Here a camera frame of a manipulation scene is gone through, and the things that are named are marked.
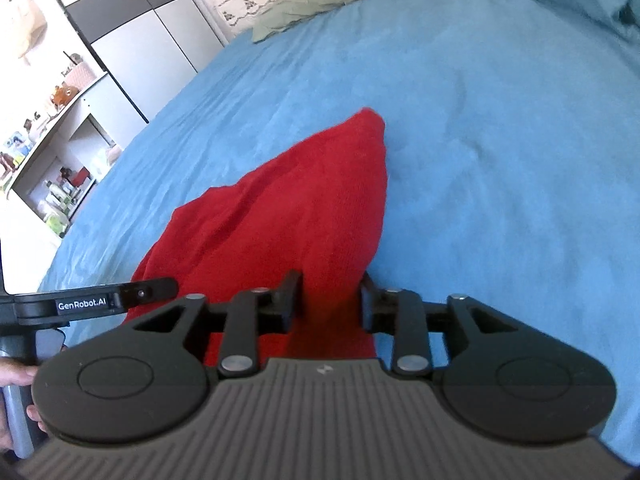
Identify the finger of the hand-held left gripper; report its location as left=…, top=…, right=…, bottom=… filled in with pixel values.
left=119, top=277, right=180, bottom=310

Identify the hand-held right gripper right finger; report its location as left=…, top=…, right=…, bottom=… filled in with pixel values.
left=360, top=271, right=523, bottom=377

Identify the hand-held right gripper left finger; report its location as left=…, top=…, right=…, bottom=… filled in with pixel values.
left=119, top=270, right=305, bottom=378

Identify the red knit sweater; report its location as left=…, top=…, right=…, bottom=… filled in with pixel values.
left=125, top=107, right=392, bottom=369

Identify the person's left hand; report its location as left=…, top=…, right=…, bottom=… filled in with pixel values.
left=0, top=357, right=49, bottom=454

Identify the bed with blue sheet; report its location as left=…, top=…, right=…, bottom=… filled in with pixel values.
left=37, top=0, right=640, bottom=467

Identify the white shelf unit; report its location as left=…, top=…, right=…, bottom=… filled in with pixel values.
left=0, top=71, right=151, bottom=241

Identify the brown plush toy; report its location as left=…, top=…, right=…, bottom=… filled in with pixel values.
left=52, top=85, right=81, bottom=111

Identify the pink storage basket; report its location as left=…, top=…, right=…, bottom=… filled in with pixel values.
left=65, top=59, right=99, bottom=92

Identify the white and grey wardrobe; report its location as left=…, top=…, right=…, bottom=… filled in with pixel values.
left=37, top=0, right=226, bottom=124

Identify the cream tote bag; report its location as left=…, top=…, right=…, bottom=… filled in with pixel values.
left=4, top=0, right=49, bottom=67

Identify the green pillow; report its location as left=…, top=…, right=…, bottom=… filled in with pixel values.
left=251, top=0, right=397, bottom=44

